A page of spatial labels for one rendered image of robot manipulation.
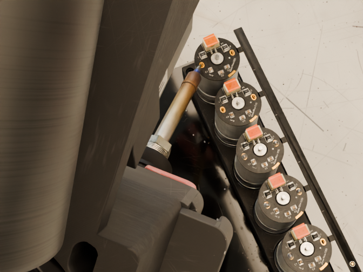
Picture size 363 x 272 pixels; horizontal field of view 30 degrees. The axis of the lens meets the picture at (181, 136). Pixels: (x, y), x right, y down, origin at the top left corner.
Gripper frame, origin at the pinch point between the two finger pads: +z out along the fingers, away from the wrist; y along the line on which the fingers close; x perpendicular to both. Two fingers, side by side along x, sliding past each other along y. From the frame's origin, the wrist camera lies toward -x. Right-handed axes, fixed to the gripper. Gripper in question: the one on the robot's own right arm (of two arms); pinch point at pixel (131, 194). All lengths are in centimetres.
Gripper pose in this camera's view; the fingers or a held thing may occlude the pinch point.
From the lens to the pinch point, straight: 31.2
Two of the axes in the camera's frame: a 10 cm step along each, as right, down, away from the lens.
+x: -3.2, 9.2, 2.3
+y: -9.2, -3.5, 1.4
